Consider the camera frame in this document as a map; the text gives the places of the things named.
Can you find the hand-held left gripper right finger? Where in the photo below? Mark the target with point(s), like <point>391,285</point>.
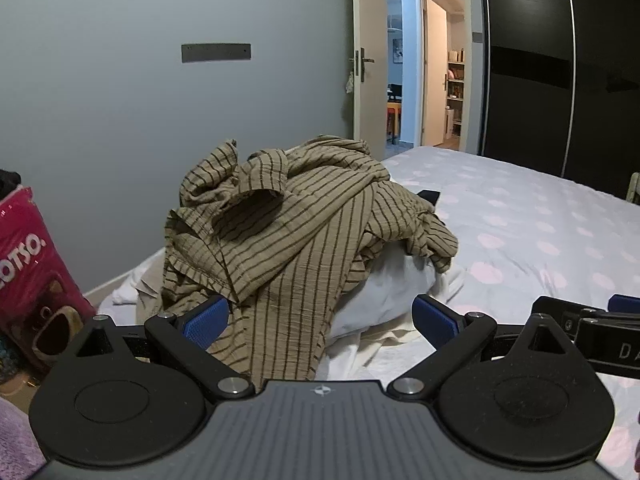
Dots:
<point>435,321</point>

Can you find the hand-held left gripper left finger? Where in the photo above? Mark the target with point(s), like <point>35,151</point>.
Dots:
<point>205,324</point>

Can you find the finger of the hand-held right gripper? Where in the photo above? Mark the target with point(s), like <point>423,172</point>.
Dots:
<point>565,310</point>
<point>626,303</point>

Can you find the beige striped pants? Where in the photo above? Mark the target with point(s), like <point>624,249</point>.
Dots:
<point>290,320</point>

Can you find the beige striped shirt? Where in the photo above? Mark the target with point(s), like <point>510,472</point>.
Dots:
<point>235,180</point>

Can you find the white cloth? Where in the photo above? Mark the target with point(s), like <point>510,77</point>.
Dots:
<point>390,285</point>

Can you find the cream cloth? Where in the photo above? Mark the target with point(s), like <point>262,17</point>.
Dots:
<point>370,347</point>

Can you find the cream chair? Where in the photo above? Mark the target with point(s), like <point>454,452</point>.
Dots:
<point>634,189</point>

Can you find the small black object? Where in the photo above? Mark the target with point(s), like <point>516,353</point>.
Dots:
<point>429,198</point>

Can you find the pink printed bag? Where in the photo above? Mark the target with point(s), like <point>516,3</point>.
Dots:
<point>35,280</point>

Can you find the red stool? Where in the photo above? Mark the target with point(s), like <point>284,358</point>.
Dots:
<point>393,120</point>

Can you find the purple fuzzy garment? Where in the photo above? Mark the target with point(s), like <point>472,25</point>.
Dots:
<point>17,440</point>

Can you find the hallway shelf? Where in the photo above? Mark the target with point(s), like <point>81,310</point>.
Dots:
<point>455,95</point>

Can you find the black wardrobe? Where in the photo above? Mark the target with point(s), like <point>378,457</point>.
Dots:
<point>560,60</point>

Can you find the hallway door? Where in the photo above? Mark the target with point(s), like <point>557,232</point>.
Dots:
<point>434,70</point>

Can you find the white open door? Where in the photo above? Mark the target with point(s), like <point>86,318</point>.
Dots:
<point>369,35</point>

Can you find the dark wall plaque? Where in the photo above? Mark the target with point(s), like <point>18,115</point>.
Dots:
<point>216,53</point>

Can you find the wall light switch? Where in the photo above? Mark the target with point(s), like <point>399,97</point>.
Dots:
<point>476,36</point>

